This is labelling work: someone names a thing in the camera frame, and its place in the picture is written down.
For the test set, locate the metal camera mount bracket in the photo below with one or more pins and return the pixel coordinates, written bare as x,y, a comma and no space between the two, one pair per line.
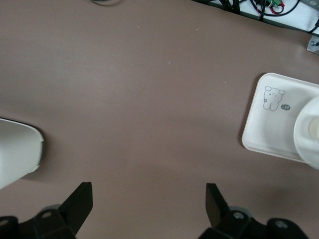
314,44

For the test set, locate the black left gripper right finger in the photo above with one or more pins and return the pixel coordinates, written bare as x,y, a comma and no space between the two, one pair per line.
216,209

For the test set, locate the green terminal connector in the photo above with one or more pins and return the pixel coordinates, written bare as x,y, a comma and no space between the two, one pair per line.
275,2

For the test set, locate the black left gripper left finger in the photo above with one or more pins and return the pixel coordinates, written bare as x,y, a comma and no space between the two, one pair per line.
74,206

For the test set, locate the round cream plate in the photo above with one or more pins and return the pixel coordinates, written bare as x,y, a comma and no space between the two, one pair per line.
302,139

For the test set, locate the white toaster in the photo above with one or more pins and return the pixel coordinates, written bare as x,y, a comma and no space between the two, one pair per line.
17,149

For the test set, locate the cream rabbit print tray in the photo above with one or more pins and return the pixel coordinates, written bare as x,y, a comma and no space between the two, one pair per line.
269,129

